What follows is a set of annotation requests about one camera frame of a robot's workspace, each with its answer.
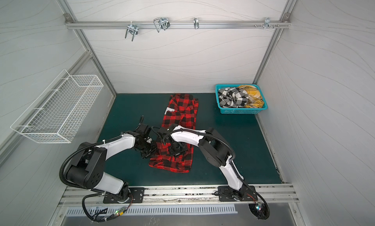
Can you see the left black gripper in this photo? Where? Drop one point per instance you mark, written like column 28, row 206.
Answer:
column 150, row 154

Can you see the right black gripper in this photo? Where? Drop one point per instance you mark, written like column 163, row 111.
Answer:
column 175, row 148

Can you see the red black plaid shirt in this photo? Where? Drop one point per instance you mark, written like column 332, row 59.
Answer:
column 182, row 111

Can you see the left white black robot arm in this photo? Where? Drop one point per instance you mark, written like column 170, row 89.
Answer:
column 85, row 167

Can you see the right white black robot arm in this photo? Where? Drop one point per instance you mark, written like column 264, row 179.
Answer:
column 217, row 152

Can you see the black white checked shirt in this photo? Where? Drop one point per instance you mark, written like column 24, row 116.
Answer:
column 232, row 97

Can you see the white vent strip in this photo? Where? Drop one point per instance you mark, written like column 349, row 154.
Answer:
column 136, row 210

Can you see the teal plastic basket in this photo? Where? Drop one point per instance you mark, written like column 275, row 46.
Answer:
column 241, row 110

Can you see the yellow plaid shirt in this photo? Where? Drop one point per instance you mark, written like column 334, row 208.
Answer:
column 255, row 100

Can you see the metal U-bolt clamp left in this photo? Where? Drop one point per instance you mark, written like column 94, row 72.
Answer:
column 132, row 30

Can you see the metal u-bolt clamp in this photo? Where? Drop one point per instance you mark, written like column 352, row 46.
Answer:
column 132, row 30
column 161, row 23

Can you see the metal U-bolt clamp middle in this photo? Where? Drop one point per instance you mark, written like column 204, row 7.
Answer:
column 161, row 23

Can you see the small metal clamp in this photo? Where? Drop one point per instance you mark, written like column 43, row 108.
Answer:
column 196, row 23

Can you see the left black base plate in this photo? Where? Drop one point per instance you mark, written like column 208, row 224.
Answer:
column 136, row 195

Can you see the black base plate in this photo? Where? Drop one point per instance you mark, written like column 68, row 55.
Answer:
column 136, row 195
column 227, row 194

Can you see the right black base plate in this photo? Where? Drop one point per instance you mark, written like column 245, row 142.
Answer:
column 227, row 194

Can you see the white wire basket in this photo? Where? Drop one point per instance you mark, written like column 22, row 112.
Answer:
column 57, row 114

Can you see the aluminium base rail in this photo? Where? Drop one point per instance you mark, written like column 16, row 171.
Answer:
column 183, row 195

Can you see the horizontal aluminium rail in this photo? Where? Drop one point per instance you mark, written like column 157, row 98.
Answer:
column 148, row 25

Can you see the metal bracket with bolts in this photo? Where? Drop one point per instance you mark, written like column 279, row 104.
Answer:
column 267, row 25

